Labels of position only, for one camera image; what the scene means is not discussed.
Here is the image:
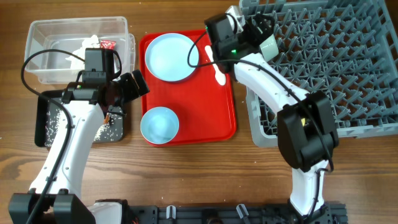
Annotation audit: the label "black tray bin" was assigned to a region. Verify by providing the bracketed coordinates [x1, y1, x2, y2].
[34, 89, 124, 148]

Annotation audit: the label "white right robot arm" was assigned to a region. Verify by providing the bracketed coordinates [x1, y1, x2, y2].
[205, 12, 339, 223]

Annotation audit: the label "white tissue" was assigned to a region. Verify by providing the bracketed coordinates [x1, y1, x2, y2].
[66, 35, 100, 70]

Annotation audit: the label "grey dishwasher rack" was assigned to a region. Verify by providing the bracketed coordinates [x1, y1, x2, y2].
[239, 0, 397, 138]

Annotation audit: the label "light blue plate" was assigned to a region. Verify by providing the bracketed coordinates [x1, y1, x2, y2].
[145, 33, 200, 82]

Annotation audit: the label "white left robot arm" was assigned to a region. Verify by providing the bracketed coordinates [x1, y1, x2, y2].
[8, 70, 149, 223]

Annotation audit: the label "red serving tray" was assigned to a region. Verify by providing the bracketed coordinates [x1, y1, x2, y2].
[139, 33, 236, 147]

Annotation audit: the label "light blue bowl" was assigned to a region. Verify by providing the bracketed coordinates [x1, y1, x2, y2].
[140, 106, 180, 145]

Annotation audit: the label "white rice grains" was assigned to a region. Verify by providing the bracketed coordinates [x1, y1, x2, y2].
[36, 103, 124, 147]

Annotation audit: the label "red snack wrapper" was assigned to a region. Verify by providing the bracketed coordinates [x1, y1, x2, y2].
[99, 40, 116, 50]

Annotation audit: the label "white plastic spoon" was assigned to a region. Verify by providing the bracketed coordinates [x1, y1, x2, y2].
[205, 45, 226, 86]

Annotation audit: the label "orange carrot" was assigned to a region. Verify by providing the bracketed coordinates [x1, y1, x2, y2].
[104, 114, 109, 124]

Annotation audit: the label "mint green bowl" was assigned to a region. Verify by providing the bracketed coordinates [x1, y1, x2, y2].
[259, 35, 279, 62]

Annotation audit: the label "clear plastic bin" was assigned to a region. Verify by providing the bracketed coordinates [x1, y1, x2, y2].
[25, 16, 136, 84]

